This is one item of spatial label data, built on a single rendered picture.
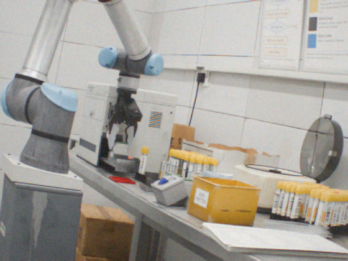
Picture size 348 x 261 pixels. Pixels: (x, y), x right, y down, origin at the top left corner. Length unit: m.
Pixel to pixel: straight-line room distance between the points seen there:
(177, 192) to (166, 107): 0.71
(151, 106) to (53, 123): 0.70
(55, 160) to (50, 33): 0.39
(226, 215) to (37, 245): 0.53
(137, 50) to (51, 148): 0.46
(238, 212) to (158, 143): 0.84
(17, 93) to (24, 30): 1.73
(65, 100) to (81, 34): 1.91
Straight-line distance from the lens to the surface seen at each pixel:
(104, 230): 3.25
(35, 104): 1.71
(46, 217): 1.67
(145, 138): 2.30
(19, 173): 1.64
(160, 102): 2.31
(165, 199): 1.64
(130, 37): 1.91
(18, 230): 1.66
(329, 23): 2.20
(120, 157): 2.15
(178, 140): 2.75
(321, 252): 1.34
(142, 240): 1.82
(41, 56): 1.80
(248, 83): 2.62
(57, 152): 1.68
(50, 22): 1.81
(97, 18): 3.60
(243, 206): 1.55
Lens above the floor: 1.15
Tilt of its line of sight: 3 degrees down
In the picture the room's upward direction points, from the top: 10 degrees clockwise
